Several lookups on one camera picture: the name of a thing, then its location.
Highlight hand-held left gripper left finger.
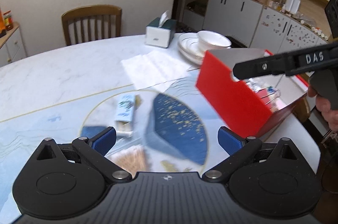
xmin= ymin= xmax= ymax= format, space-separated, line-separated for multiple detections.
xmin=35 ymin=127 xmax=132 ymax=183

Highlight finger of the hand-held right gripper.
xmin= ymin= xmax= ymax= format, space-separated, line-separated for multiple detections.
xmin=232 ymin=41 xmax=338 ymax=80

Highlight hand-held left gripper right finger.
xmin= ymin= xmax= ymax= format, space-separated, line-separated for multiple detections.
xmin=202 ymin=126 xmax=300 ymax=182

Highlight clear pastry packet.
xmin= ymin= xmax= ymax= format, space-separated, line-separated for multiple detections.
xmin=247 ymin=79 xmax=282 ymax=108

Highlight red cardboard box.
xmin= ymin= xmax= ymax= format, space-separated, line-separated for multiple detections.
xmin=195 ymin=48 xmax=309 ymax=138

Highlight marble patterned desktop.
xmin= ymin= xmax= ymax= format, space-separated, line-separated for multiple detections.
xmin=0 ymin=33 xmax=321 ymax=224

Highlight person's right hand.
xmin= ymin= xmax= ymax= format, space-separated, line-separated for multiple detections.
xmin=308 ymin=85 xmax=338 ymax=132

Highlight light blue snack packet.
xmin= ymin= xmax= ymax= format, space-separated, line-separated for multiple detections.
xmin=114 ymin=93 xmax=136 ymax=136

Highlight white cabinet with stickers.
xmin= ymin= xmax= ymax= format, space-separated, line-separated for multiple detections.
xmin=249 ymin=6 xmax=333 ymax=56

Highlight white bowl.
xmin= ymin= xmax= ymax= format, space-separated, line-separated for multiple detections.
xmin=197 ymin=30 xmax=232 ymax=50

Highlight white paper napkins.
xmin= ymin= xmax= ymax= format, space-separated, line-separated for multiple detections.
xmin=121 ymin=51 xmax=196 ymax=91

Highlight stack of white plates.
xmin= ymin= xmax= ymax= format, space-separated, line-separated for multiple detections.
xmin=177 ymin=33 xmax=212 ymax=66

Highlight green and white tissue box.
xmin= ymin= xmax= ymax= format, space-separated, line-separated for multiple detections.
xmin=145 ymin=11 xmax=177 ymax=49

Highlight wooden chair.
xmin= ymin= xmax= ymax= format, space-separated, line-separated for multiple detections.
xmin=61 ymin=4 xmax=122 ymax=46

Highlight white sideboard cabinet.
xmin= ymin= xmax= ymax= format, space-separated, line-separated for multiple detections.
xmin=0 ymin=22 xmax=28 ymax=67

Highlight sauce jars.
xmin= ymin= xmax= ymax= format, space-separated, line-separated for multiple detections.
xmin=3 ymin=11 xmax=14 ymax=31

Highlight white cabinet with black handles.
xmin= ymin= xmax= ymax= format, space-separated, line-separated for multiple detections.
xmin=202 ymin=0 xmax=264 ymax=46

